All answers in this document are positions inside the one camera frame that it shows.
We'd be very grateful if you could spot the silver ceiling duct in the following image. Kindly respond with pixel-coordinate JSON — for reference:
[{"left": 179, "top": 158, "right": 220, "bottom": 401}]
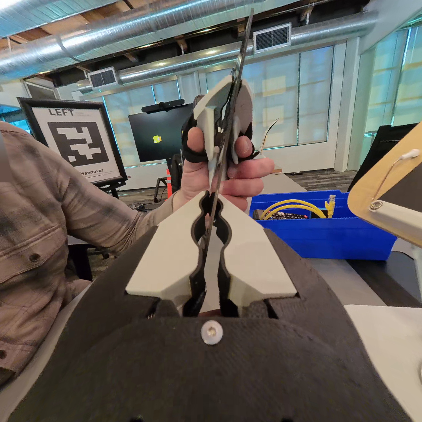
[{"left": 0, "top": 0, "right": 422, "bottom": 86}]

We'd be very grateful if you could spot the ceiling air vent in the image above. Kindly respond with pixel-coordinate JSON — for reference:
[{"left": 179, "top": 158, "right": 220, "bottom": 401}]
[
  {"left": 253, "top": 23, "right": 293, "bottom": 53},
  {"left": 88, "top": 66, "right": 120, "bottom": 89}
]

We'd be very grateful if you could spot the thin black plastic strip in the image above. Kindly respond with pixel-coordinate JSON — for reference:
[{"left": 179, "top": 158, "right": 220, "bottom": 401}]
[{"left": 198, "top": 8, "right": 255, "bottom": 264}]

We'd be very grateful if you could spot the blue plastic bin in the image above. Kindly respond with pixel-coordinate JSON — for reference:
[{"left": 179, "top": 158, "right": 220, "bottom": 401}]
[{"left": 249, "top": 190, "right": 397, "bottom": 261}]

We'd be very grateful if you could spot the black wall screen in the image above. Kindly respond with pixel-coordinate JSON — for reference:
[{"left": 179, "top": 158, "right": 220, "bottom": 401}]
[{"left": 128, "top": 104, "right": 195, "bottom": 163}]

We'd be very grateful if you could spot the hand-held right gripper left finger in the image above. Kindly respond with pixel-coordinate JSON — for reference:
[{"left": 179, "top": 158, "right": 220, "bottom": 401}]
[{"left": 126, "top": 191, "right": 210, "bottom": 317}]

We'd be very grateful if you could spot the black video bar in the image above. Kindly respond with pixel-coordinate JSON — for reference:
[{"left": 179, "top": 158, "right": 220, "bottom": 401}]
[{"left": 142, "top": 99, "right": 185, "bottom": 114}]

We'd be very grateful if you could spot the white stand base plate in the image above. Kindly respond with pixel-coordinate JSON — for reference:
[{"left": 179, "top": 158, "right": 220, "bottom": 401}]
[{"left": 344, "top": 305, "right": 422, "bottom": 422}]

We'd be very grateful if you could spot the framed tag poster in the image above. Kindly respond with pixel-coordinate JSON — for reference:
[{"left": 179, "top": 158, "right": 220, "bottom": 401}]
[{"left": 17, "top": 98, "right": 128, "bottom": 188}]

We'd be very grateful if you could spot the black mesh chair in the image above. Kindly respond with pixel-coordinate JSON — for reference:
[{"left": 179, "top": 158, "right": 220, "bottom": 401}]
[{"left": 348, "top": 124, "right": 417, "bottom": 192}]

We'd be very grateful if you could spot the yellow item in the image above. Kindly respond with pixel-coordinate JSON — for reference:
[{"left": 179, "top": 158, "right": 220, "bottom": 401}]
[{"left": 261, "top": 195, "right": 337, "bottom": 220}]

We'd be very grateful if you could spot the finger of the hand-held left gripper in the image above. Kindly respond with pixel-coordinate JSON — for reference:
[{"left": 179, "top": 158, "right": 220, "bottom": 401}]
[
  {"left": 193, "top": 75, "right": 233, "bottom": 165},
  {"left": 228, "top": 83, "right": 254, "bottom": 165}
]

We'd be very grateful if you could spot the person's left hand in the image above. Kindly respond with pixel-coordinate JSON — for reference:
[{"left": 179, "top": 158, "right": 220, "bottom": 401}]
[{"left": 173, "top": 126, "right": 275, "bottom": 213}]

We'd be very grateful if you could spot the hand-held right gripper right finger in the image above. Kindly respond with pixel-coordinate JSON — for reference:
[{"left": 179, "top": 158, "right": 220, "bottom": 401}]
[{"left": 216, "top": 195, "right": 297, "bottom": 317}]

